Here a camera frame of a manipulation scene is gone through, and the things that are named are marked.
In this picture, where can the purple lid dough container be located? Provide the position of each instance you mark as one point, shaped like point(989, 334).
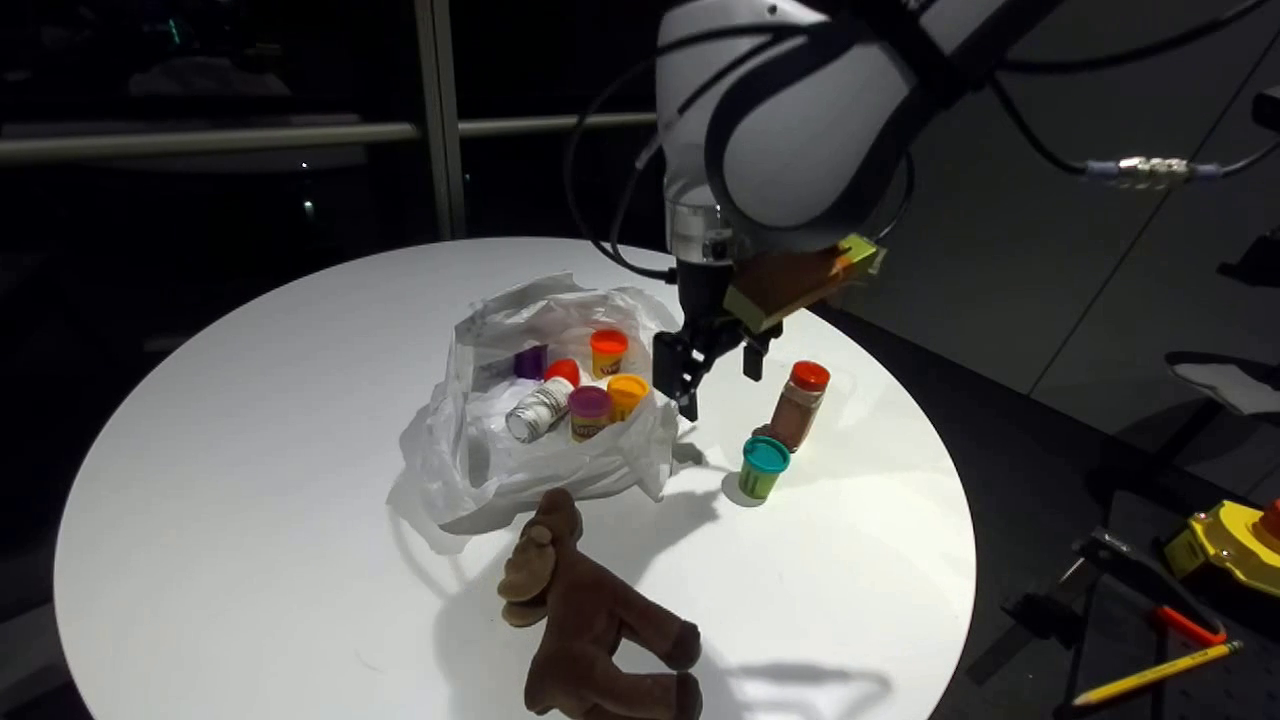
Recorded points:
point(529, 361)

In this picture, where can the clear labelled plastic bottle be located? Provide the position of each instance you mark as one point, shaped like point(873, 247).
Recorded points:
point(539, 408)

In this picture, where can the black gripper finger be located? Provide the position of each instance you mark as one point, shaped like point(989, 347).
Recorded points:
point(761, 355)
point(683, 380)

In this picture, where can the teal lid dough container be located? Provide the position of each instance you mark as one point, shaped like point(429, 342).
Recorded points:
point(767, 460)

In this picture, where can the yellow pencil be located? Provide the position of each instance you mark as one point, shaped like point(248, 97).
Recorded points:
point(1155, 673)

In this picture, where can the brown deer plush toy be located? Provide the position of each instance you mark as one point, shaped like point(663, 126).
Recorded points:
point(595, 622)

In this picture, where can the orange lid dough container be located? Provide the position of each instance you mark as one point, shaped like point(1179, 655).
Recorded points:
point(611, 347)

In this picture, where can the grey cabinet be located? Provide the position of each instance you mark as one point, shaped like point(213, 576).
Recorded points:
point(1133, 267)

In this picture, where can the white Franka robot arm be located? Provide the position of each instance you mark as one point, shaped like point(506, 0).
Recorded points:
point(803, 135)

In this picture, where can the horizontal metal railing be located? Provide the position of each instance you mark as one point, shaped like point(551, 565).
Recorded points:
point(201, 141)

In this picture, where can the white plastic bag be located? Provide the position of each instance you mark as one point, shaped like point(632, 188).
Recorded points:
point(534, 480)

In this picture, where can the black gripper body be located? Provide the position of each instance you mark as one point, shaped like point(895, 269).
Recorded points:
point(714, 314)

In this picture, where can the spice jar with red lid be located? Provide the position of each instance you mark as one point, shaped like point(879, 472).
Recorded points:
point(803, 400)

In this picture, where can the taped wrist camera box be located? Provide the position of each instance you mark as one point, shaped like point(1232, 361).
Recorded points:
point(806, 273)

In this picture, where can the vertical metal post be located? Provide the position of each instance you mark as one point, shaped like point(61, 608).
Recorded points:
point(443, 121)

